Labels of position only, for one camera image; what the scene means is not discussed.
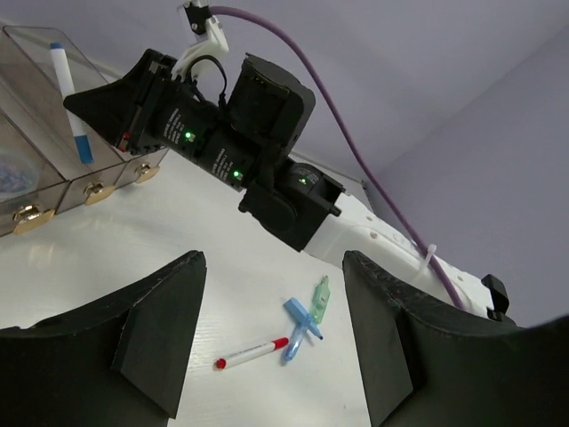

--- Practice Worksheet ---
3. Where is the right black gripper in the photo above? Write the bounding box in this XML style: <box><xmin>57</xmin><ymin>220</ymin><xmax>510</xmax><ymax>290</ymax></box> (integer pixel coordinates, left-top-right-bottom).
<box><xmin>63</xmin><ymin>49</ymin><xmax>228</xmax><ymax>158</ymax></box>

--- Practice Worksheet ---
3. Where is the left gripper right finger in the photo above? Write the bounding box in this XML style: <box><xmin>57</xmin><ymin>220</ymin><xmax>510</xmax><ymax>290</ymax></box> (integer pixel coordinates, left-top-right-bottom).
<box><xmin>342</xmin><ymin>251</ymin><xmax>568</xmax><ymax>426</ymax></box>

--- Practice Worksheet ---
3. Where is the red-capped white marker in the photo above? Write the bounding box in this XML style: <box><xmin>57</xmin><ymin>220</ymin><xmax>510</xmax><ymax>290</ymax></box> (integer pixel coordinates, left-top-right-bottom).
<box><xmin>213</xmin><ymin>337</ymin><xmax>289</xmax><ymax>371</ymax></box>

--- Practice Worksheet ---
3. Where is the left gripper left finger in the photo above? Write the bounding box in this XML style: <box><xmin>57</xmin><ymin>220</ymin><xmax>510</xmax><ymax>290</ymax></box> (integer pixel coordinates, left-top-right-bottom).
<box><xmin>1</xmin><ymin>251</ymin><xmax>207</xmax><ymax>426</ymax></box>

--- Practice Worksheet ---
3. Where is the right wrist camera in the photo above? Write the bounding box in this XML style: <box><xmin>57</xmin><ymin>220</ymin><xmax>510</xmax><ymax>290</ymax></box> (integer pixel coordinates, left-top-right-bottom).
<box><xmin>175</xmin><ymin>1</ymin><xmax>228</xmax><ymax>70</ymax></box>

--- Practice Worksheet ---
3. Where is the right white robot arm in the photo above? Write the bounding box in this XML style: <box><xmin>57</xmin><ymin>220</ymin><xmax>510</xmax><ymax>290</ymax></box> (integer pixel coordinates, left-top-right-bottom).
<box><xmin>63</xmin><ymin>50</ymin><xmax>509</xmax><ymax>321</ymax></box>

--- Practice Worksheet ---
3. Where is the clear four-compartment organizer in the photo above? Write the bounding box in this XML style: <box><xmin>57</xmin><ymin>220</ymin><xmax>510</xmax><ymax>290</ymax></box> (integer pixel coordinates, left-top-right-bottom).
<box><xmin>1</xmin><ymin>26</ymin><xmax>167</xmax><ymax>235</ymax></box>

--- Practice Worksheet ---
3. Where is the blue-capped white marker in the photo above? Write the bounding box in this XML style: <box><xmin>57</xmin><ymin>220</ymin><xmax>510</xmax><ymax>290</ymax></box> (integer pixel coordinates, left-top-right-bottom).
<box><xmin>49</xmin><ymin>42</ymin><xmax>95</xmax><ymax>165</ymax></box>

